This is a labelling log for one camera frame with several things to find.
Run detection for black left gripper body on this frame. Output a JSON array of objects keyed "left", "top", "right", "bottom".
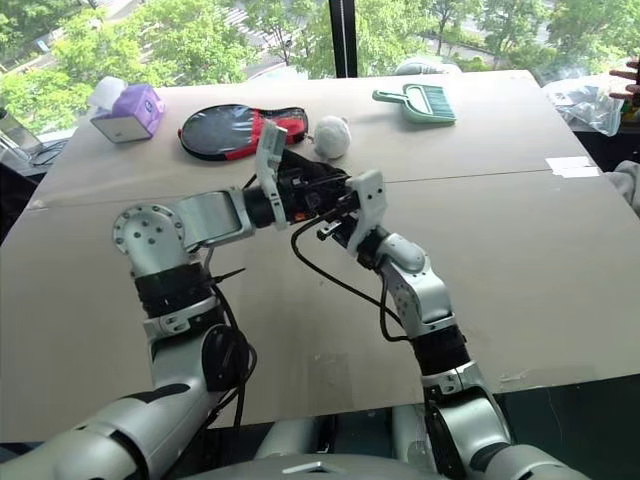
[{"left": 277, "top": 167, "right": 325, "bottom": 225}]

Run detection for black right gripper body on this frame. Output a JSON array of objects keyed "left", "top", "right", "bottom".
[{"left": 335, "top": 192, "right": 362, "bottom": 250}]

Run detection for bystander hand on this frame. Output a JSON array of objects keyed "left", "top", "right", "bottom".
[{"left": 608, "top": 58, "right": 640, "bottom": 101}]

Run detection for white fuzzy ball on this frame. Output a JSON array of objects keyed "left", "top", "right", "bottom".
[{"left": 312, "top": 115, "right": 353, "bottom": 160}]

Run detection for mint green dustpan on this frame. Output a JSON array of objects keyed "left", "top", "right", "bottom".
[{"left": 372, "top": 85, "right": 458, "bottom": 126}]

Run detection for black red paddle case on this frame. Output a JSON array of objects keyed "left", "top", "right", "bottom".
[{"left": 178, "top": 103, "right": 310, "bottom": 164}]

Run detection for green hand brush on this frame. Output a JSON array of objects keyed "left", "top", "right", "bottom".
[{"left": 403, "top": 83, "right": 456, "bottom": 121}]

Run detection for grey object behind table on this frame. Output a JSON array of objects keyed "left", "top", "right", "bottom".
[{"left": 397, "top": 57, "right": 464, "bottom": 76}]

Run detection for purple tissue box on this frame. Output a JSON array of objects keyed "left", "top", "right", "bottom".
[{"left": 88, "top": 77, "right": 167, "bottom": 146}]

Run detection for grey rounded robot part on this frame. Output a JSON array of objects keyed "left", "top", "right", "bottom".
[
  {"left": 254, "top": 417, "right": 334, "bottom": 459},
  {"left": 391, "top": 404, "right": 436, "bottom": 464}
]

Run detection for white tape patch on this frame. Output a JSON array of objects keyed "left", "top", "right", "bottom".
[{"left": 544, "top": 156, "right": 601, "bottom": 180}]

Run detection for silver robot torso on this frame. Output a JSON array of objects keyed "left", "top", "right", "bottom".
[{"left": 182, "top": 452, "right": 441, "bottom": 480}]

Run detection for clear plastic bag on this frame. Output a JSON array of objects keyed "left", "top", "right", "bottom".
[{"left": 542, "top": 79, "right": 626, "bottom": 137}]

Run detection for grey cloth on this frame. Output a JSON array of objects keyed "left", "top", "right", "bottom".
[{"left": 607, "top": 159, "right": 640, "bottom": 216}]

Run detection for black fabric object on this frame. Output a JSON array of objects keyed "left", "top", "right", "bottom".
[{"left": 0, "top": 162, "right": 51, "bottom": 246}]

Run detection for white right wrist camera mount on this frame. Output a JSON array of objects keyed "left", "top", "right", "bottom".
[{"left": 343, "top": 169, "right": 387, "bottom": 255}]

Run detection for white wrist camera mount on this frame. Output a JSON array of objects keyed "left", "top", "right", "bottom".
[
  {"left": 343, "top": 169, "right": 387, "bottom": 255},
  {"left": 253, "top": 118, "right": 290, "bottom": 231}
]

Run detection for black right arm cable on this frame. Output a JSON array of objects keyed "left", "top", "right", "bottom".
[{"left": 290, "top": 212, "right": 416, "bottom": 344}]

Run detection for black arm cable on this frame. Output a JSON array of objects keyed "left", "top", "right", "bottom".
[
  {"left": 164, "top": 247, "right": 259, "bottom": 480},
  {"left": 290, "top": 212, "right": 416, "bottom": 344}
]

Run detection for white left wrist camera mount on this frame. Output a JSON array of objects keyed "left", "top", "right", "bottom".
[{"left": 253, "top": 118, "right": 290, "bottom": 231}]

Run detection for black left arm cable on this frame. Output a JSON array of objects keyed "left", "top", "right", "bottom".
[{"left": 164, "top": 247, "right": 259, "bottom": 480}]

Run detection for black window frame post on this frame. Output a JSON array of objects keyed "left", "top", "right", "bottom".
[{"left": 328, "top": 0, "right": 357, "bottom": 79}]

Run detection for black cables on sill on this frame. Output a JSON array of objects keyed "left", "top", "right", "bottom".
[{"left": 28, "top": 139, "right": 70, "bottom": 167}]

